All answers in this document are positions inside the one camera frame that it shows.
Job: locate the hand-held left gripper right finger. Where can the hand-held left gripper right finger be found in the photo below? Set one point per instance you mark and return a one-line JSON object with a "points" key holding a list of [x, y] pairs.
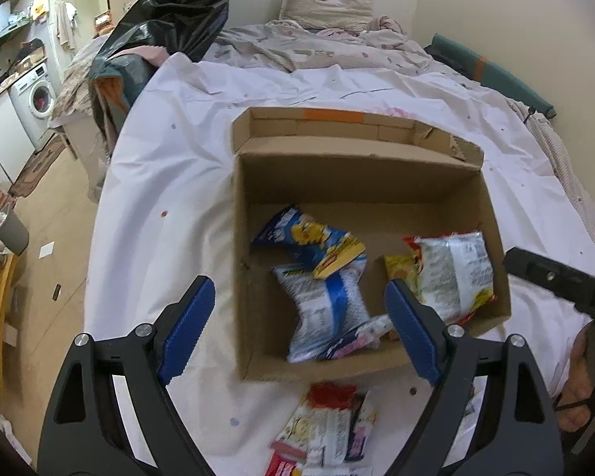
{"points": [[411, 332]]}

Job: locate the small black floor item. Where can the small black floor item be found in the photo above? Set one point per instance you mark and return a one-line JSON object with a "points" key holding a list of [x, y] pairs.
{"points": [[56, 291]]}

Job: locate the white paper sheet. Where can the white paper sheet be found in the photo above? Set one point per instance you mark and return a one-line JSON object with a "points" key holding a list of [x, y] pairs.
{"points": [[46, 249]]}

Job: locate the grey bin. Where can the grey bin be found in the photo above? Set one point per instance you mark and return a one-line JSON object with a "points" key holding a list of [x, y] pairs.
{"points": [[12, 230]]}

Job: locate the white hanging towel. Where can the white hanging towel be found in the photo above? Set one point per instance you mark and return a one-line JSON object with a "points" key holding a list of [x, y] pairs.
{"points": [[64, 25]]}

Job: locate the yellow hanging bag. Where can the yellow hanging bag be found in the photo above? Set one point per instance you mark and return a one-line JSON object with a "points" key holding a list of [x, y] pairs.
{"points": [[39, 5]]}

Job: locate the green rolled mat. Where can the green rolled mat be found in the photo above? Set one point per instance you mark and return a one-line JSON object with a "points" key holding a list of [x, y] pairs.
{"points": [[496, 77]]}

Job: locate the white blue snack packet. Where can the white blue snack packet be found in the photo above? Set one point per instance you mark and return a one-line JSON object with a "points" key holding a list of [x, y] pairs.
{"points": [[322, 312]]}

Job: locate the white washing machine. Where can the white washing machine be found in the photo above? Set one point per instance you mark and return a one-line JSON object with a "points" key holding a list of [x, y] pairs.
{"points": [[34, 104]]}

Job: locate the grey floral duvet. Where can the grey floral duvet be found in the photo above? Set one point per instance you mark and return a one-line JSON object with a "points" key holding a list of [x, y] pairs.
{"points": [[287, 44]]}

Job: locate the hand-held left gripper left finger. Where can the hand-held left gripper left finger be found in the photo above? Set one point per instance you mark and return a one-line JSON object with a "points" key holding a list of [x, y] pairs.
{"points": [[188, 329]]}

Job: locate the purple snack packet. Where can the purple snack packet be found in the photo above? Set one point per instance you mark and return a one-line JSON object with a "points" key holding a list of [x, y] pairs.
{"points": [[361, 429]]}

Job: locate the brown cardboard box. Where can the brown cardboard box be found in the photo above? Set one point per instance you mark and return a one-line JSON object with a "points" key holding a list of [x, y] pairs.
{"points": [[357, 183]]}

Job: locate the white kitchen cabinet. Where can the white kitchen cabinet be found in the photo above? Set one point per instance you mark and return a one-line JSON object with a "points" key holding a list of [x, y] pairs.
{"points": [[0, 139]]}

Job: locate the brown patterned rug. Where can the brown patterned rug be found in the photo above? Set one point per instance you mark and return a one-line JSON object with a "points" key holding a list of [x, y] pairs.
{"points": [[34, 168]]}

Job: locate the black plastic bag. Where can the black plastic bag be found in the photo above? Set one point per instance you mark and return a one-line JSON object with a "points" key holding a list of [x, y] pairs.
{"points": [[178, 5]]}

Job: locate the small red dark packet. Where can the small red dark packet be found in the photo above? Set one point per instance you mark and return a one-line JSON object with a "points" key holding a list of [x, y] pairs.
{"points": [[282, 466]]}

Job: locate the small wooden shelf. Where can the small wooden shelf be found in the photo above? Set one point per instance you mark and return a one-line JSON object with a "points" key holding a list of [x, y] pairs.
{"points": [[102, 21]]}

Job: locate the beige floral cloth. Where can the beige floral cloth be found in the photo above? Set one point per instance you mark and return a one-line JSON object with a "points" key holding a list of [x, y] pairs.
{"points": [[77, 79]]}

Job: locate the person's right hand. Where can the person's right hand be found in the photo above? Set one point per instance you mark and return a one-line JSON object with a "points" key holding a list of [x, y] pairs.
{"points": [[577, 377]]}

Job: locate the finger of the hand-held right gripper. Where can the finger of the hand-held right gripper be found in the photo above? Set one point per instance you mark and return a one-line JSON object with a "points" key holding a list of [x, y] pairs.
{"points": [[560, 280]]}

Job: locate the pink white snack packet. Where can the pink white snack packet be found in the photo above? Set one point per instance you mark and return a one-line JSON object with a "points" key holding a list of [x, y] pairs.
{"points": [[357, 339]]}

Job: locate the teal orange cloth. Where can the teal orange cloth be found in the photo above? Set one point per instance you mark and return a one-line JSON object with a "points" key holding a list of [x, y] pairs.
{"points": [[111, 94]]}

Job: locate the blue yellow cartoon snack packet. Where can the blue yellow cartoon snack packet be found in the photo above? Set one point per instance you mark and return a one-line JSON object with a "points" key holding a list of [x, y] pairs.
{"points": [[307, 235]]}

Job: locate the beige striped pillow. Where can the beige striped pillow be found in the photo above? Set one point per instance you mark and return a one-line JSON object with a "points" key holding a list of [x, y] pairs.
{"points": [[327, 7]]}

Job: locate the red white snack packet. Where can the red white snack packet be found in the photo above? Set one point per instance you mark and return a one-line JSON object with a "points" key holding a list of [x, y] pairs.
{"points": [[334, 396]]}

